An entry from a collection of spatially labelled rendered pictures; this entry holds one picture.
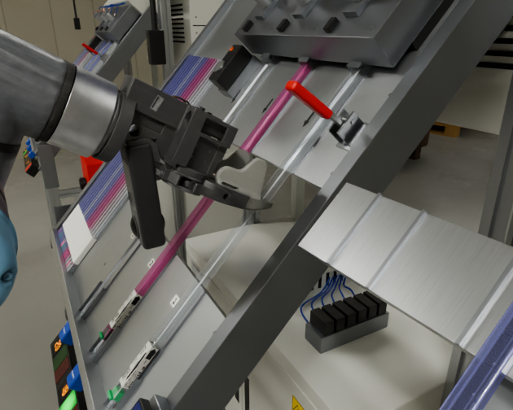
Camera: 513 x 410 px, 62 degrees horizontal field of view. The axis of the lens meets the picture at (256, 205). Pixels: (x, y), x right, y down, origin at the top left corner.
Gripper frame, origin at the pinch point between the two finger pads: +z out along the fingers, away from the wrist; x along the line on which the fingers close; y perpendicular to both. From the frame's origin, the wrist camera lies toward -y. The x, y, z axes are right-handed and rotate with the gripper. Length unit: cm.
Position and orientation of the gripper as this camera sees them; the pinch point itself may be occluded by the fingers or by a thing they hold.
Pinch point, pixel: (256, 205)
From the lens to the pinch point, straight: 52.8
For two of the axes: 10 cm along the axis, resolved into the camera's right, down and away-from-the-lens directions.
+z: 7.7, 3.0, 5.7
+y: 4.3, -8.9, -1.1
